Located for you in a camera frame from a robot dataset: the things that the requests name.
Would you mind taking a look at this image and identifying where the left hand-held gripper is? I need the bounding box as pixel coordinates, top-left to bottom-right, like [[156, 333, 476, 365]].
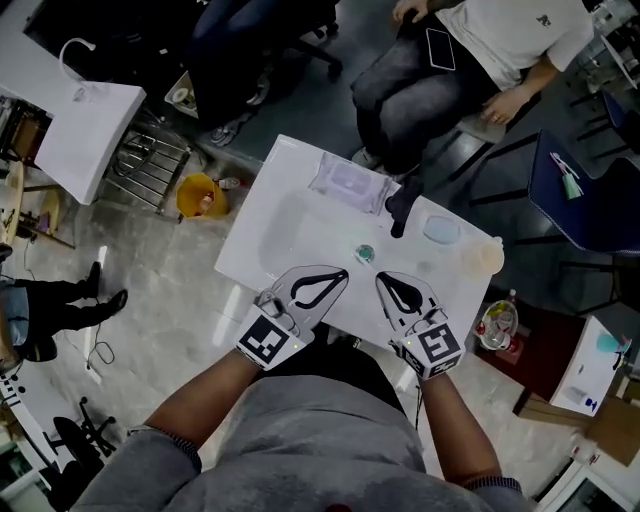
[[234, 264, 350, 372]]

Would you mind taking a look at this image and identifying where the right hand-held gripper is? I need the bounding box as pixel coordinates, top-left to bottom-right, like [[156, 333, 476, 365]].
[[375, 270, 464, 382]]

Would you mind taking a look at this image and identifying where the person's left forearm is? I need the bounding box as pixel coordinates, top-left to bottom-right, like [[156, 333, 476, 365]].
[[144, 347, 264, 451]]

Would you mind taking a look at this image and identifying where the person's right forearm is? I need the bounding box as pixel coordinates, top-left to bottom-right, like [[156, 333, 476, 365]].
[[418, 372, 504, 484]]

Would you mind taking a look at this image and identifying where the green pink toothbrush pack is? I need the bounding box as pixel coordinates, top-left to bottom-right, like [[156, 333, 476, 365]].
[[549, 151, 584, 201]]

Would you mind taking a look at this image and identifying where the white washbasin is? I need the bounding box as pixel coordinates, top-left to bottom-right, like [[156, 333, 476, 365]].
[[214, 133, 505, 351]]

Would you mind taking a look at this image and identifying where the blue soap dish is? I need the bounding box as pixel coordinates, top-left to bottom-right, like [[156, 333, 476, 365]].
[[422, 214, 461, 246]]

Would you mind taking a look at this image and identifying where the black faucet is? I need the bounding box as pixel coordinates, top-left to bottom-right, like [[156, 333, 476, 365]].
[[384, 175, 425, 239]]

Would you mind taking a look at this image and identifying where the clear bin of bottles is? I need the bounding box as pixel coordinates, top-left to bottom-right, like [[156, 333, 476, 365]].
[[474, 289, 524, 354]]

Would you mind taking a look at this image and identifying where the wet wipes packet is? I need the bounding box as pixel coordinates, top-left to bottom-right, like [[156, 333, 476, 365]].
[[307, 152, 401, 216]]

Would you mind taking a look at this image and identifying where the yellow bin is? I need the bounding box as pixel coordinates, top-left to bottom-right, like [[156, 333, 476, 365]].
[[175, 172, 229, 220]]

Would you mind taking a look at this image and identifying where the person's grey shirt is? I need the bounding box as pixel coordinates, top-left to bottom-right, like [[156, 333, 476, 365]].
[[69, 372, 539, 512]]

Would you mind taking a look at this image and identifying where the white printed box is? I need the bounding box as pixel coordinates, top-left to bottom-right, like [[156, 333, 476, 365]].
[[548, 315, 635, 417]]

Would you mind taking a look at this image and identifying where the blue chair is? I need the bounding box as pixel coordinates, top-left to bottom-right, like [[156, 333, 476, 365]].
[[469, 128, 640, 316], [569, 87, 640, 161]]

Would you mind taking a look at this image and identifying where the black office chair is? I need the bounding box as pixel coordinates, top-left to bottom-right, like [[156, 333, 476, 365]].
[[279, 0, 346, 77]]

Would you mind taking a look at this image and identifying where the brown cardboard box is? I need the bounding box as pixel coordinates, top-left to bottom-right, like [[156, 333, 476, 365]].
[[584, 394, 640, 469]]

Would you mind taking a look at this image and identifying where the white-edged smartphone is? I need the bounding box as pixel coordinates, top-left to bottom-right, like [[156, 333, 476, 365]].
[[425, 27, 457, 71]]

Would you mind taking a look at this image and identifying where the black chair wheel base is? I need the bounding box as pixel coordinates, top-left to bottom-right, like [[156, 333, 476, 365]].
[[49, 397, 119, 461]]

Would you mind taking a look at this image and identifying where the white curved faucet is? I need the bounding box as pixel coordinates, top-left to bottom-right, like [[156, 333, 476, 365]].
[[58, 37, 99, 101]]

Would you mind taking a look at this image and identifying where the metal wire rack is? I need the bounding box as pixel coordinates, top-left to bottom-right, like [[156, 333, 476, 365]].
[[102, 112, 194, 217]]

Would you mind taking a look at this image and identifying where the black floor cable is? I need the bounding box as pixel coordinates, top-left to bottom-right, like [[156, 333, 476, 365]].
[[84, 319, 117, 371]]

